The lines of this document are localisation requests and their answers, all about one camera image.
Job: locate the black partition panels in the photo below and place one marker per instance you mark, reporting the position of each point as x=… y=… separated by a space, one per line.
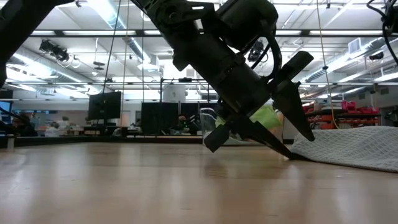
x=158 y=115

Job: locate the grey microfiber towel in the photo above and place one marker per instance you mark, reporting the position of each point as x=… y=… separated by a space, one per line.
x=348 y=146

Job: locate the black metal table frame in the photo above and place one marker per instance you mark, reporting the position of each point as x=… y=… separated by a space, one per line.
x=93 y=140

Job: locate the black ceiling-mounted device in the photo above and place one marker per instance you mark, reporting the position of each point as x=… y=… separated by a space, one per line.
x=54 y=49
x=255 y=49

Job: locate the red storage bins shelf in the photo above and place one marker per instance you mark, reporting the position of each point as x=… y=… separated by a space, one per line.
x=360 y=110

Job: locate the silver ventilation duct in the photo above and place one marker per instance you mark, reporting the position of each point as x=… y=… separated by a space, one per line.
x=351 y=62
x=136 y=46
x=28 y=67

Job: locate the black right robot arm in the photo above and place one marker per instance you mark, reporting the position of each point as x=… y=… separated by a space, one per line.
x=391 y=18

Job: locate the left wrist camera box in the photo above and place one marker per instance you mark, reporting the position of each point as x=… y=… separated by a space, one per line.
x=248 y=18

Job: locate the black overhead beam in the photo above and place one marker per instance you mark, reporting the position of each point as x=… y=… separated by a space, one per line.
x=140 y=32

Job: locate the black ceiling dome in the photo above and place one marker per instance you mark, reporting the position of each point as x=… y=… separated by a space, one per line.
x=376 y=56

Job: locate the green microfiber towel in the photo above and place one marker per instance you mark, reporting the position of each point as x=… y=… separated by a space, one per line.
x=267 y=116

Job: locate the black monitor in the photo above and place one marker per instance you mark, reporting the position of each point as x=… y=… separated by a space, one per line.
x=104 y=105

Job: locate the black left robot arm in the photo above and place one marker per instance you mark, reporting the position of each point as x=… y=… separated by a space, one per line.
x=174 y=18

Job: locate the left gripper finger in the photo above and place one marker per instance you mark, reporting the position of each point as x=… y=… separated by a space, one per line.
x=267 y=138
x=292 y=109

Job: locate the black metal rack frame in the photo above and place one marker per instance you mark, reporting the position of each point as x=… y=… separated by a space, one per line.
x=185 y=80

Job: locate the white box appliance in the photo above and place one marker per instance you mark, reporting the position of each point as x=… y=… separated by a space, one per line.
x=174 y=93

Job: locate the clear plastic bin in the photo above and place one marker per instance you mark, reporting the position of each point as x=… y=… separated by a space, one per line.
x=206 y=121

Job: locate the blue lit screen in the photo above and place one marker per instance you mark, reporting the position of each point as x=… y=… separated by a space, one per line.
x=4 y=107

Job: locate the person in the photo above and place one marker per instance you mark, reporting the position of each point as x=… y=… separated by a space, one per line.
x=21 y=126
x=183 y=123
x=65 y=121

